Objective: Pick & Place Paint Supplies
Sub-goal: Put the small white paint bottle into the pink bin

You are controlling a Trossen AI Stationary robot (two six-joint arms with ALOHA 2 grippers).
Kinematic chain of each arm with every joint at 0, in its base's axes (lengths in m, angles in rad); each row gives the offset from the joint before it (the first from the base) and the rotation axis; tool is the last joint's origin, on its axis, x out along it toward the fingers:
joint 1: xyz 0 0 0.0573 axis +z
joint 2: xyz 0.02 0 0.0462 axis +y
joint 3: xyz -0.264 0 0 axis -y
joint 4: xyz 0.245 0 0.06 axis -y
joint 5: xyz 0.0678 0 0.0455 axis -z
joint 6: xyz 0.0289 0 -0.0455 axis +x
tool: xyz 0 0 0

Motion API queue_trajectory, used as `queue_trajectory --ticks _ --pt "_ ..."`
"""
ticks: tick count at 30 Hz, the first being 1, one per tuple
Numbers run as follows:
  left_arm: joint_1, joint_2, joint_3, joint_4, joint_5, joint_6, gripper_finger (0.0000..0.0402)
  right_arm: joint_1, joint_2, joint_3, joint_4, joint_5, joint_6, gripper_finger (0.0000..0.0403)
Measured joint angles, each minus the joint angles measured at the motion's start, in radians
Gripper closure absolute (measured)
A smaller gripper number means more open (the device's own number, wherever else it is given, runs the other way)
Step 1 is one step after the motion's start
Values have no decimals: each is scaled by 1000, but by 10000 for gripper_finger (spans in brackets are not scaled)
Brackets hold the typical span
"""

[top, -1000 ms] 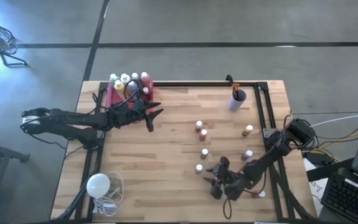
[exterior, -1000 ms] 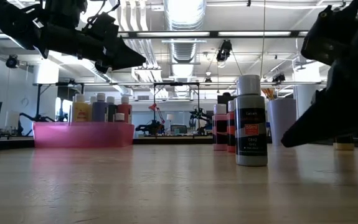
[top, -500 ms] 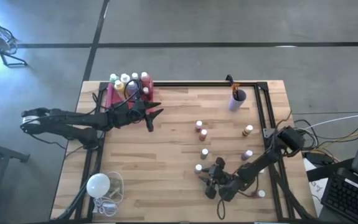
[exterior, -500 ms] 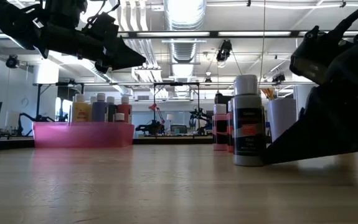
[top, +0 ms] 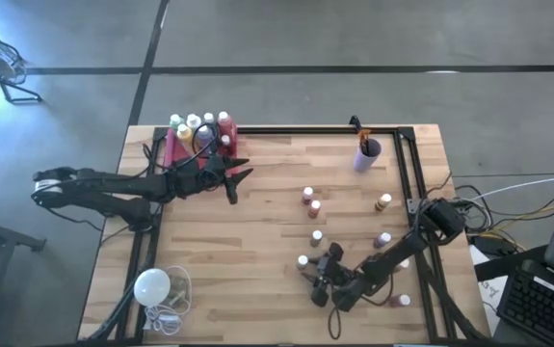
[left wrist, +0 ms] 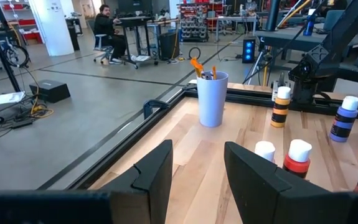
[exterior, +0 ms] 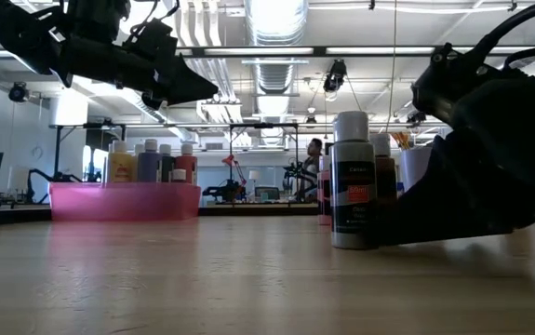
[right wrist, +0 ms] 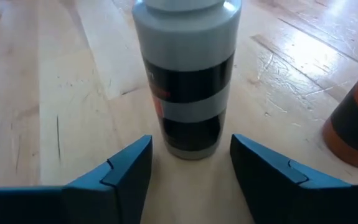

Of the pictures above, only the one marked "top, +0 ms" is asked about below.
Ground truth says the large purple paint bottle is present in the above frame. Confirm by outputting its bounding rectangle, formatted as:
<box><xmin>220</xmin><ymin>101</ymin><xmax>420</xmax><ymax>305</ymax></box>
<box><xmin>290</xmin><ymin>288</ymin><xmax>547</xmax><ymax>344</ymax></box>
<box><xmin>194</xmin><ymin>123</ymin><xmax>216</xmax><ymax>155</ymax></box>

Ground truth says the lavender plastic cup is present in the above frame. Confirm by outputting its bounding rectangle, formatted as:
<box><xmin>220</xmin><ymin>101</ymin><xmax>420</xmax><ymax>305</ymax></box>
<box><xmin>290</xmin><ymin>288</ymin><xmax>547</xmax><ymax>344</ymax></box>
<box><xmin>352</xmin><ymin>137</ymin><xmax>383</xmax><ymax>174</ymax></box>

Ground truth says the large red paint bottle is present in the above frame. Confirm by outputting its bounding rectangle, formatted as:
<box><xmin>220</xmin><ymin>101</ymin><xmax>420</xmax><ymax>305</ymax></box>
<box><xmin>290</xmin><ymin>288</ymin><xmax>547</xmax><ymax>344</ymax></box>
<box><xmin>216</xmin><ymin>110</ymin><xmax>238</xmax><ymax>146</ymax></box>

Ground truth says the black side desk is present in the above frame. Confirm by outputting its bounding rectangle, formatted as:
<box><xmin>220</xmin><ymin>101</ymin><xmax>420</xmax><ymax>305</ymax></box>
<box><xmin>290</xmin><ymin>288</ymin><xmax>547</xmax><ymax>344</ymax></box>
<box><xmin>473</xmin><ymin>244</ymin><xmax>554</xmax><ymax>347</ymax></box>

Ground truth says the black aluminium table frame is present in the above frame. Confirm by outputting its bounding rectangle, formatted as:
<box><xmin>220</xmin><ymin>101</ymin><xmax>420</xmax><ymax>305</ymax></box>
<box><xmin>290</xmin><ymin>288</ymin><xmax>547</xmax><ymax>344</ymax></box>
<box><xmin>112</xmin><ymin>124</ymin><xmax>475</xmax><ymax>344</ymax></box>

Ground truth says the yellow floor cable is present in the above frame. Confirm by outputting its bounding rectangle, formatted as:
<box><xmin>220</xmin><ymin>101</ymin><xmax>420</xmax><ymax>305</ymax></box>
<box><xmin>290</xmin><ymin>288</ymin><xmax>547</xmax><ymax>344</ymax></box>
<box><xmin>478</xmin><ymin>201</ymin><xmax>554</xmax><ymax>237</ymax></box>

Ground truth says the pink plastic bin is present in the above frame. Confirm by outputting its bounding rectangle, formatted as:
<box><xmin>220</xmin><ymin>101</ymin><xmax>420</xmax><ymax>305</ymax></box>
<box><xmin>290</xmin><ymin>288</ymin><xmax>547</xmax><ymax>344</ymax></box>
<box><xmin>163</xmin><ymin>125</ymin><xmax>239</xmax><ymax>178</ymax></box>

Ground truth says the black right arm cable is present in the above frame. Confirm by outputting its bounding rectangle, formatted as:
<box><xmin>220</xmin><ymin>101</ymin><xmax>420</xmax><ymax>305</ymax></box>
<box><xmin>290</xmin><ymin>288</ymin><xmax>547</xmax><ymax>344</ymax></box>
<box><xmin>327</xmin><ymin>274</ymin><xmax>394</xmax><ymax>341</ymax></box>

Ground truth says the white globe desk lamp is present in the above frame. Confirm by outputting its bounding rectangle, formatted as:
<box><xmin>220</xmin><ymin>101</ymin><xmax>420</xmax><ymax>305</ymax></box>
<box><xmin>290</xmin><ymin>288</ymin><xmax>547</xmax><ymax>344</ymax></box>
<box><xmin>86</xmin><ymin>268</ymin><xmax>172</xmax><ymax>341</ymax></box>

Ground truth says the white paper sheet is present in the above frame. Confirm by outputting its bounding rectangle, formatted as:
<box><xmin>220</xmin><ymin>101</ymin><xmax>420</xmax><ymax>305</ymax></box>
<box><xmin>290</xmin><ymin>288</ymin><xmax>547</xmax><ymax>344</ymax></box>
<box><xmin>468</xmin><ymin>243</ymin><xmax>512</xmax><ymax>334</ymax></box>

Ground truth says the black power brick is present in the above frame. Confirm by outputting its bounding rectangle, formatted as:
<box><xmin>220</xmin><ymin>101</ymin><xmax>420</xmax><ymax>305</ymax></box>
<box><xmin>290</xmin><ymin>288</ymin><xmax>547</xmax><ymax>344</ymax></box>
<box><xmin>473</xmin><ymin>234</ymin><xmax>516</xmax><ymax>256</ymax></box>

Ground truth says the white floor cable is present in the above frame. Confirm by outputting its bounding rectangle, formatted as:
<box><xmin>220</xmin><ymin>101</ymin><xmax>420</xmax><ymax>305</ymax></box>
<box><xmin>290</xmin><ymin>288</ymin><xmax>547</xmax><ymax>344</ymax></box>
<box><xmin>468</xmin><ymin>175</ymin><xmax>554</xmax><ymax>203</ymax></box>

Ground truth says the small purple paint bottle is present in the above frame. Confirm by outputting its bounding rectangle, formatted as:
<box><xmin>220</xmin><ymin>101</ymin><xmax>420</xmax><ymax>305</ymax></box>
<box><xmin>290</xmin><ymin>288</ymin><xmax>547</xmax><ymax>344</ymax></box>
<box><xmin>373</xmin><ymin>231</ymin><xmax>394</xmax><ymax>251</ymax></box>

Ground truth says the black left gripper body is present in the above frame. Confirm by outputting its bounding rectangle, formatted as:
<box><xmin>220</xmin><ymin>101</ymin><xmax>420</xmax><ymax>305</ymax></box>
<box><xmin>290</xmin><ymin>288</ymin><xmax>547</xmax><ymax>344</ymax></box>
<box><xmin>163</xmin><ymin>153</ymin><xmax>229</xmax><ymax>199</ymax></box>

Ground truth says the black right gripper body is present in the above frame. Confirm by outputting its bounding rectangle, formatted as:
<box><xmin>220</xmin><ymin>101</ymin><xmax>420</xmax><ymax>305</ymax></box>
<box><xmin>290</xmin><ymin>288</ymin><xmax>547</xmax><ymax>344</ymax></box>
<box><xmin>322</xmin><ymin>259</ymin><xmax>362</xmax><ymax>312</ymax></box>

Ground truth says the black computer keyboard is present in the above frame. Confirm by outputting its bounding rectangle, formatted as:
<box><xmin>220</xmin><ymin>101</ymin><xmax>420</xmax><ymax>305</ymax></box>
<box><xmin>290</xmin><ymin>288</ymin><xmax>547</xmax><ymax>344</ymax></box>
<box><xmin>495</xmin><ymin>259</ymin><xmax>554</xmax><ymax>346</ymax></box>

